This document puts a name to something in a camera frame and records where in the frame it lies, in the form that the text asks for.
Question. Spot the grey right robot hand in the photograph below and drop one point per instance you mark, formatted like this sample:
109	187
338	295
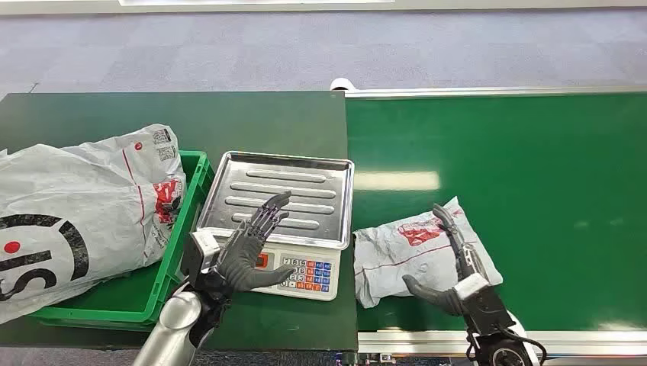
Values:
445	300

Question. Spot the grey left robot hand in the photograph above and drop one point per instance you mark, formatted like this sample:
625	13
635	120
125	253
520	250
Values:
242	257

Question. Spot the small grey courier package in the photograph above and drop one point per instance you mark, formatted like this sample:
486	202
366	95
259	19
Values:
394	257

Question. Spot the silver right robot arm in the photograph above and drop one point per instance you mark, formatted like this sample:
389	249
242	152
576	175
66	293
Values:
505	353

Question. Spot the green conveyor belt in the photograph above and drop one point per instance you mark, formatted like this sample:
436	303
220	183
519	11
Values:
531	151

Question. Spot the white conveyor roller end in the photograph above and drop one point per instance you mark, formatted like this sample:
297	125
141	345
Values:
341	83

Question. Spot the white electronic scale body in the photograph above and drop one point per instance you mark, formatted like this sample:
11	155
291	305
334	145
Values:
323	290

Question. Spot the steel scale tray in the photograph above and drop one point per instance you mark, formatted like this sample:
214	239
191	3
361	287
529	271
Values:
303	172

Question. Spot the green plastic crate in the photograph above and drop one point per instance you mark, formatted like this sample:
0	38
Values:
126	298

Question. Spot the large grey courier bag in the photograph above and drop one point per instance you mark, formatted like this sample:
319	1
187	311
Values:
76	202

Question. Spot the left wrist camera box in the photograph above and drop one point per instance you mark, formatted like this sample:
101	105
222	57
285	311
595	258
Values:
204	245

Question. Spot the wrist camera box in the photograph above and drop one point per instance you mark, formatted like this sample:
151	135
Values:
204	245
485	305

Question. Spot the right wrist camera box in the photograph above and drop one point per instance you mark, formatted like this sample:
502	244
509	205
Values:
485	305

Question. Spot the aluminium conveyor rail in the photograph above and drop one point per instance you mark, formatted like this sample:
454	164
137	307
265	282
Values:
505	91
414	342

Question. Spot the metal conveyor bracket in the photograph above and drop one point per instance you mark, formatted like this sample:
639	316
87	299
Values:
376	359

